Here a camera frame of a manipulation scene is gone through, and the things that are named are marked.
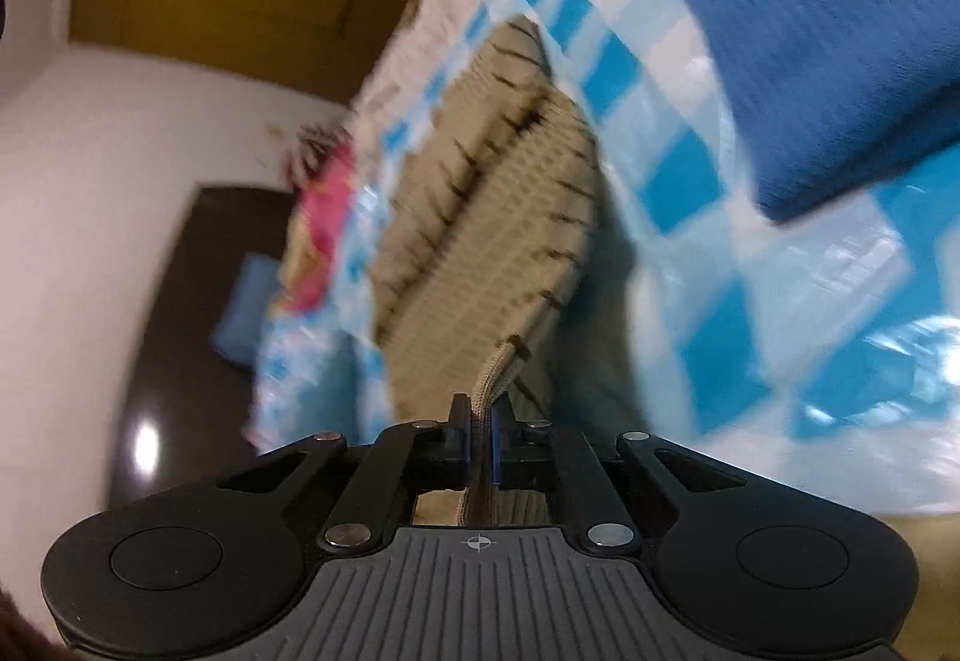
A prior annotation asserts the blue white checkered plastic sheet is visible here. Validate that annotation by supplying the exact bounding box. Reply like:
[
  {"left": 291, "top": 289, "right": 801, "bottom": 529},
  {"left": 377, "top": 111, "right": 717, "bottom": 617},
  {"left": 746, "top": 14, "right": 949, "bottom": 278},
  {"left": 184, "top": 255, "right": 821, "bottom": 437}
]
[{"left": 247, "top": 0, "right": 960, "bottom": 519}]

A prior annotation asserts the blue knit sweater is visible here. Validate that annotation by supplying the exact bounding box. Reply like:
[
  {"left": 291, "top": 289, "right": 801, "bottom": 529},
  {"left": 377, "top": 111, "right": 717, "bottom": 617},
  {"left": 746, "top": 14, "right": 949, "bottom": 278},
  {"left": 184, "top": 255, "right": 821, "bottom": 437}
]
[{"left": 630, "top": 0, "right": 960, "bottom": 225}]

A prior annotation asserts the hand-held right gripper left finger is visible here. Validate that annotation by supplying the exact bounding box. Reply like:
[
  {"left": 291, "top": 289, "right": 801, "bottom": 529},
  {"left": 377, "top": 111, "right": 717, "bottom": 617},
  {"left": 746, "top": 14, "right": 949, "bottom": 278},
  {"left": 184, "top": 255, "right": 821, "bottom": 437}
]
[{"left": 217, "top": 393, "right": 475, "bottom": 553}]

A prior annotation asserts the pink patterned blanket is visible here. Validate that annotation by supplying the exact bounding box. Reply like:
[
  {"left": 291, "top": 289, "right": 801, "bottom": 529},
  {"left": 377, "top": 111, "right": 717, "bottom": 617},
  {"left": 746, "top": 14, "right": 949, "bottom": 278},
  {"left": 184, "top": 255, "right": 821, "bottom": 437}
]
[{"left": 281, "top": 139, "right": 361, "bottom": 317}]

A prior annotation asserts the dark wooden furniture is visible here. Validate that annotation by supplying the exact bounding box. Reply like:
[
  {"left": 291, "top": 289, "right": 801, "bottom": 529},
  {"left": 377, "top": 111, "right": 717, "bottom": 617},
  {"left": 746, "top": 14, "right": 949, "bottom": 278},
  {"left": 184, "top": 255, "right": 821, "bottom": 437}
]
[{"left": 109, "top": 183, "right": 305, "bottom": 508}]

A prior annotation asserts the beige striped knit sweater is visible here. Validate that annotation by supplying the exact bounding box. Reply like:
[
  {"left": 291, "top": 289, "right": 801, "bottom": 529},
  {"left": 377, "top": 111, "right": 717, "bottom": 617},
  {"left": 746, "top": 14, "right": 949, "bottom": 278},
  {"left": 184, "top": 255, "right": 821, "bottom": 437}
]
[{"left": 371, "top": 16, "right": 638, "bottom": 528}]

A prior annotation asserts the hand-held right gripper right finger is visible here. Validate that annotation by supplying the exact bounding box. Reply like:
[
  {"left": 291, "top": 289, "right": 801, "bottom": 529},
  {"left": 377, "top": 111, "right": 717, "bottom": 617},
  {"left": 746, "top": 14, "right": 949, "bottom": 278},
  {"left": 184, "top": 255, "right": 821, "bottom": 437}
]
[{"left": 489, "top": 398, "right": 743, "bottom": 552}]

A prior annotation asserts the small blue cloth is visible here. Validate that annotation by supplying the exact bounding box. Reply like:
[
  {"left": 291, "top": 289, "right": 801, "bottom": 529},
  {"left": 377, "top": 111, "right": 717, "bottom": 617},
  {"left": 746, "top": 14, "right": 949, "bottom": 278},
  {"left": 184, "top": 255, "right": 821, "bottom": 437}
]
[{"left": 212, "top": 254, "right": 280, "bottom": 363}]

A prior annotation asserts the zebra striped cloth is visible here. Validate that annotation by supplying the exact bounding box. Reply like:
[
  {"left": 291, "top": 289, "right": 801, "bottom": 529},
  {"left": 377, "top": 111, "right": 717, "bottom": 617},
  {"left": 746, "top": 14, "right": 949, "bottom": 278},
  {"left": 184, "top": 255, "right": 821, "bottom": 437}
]
[{"left": 289, "top": 119, "right": 353, "bottom": 182}]

